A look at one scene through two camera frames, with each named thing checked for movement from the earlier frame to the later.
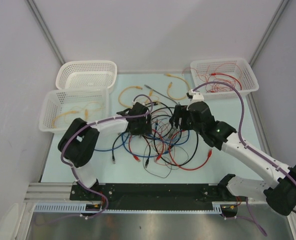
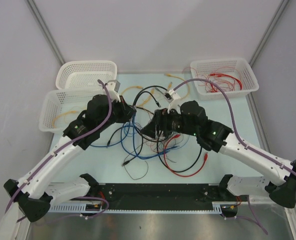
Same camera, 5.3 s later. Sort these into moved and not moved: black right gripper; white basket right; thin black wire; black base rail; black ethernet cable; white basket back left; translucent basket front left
Moved: black ethernet cable; black right gripper; thin black wire
Not moved: white basket right; white basket back left; translucent basket front left; black base rail
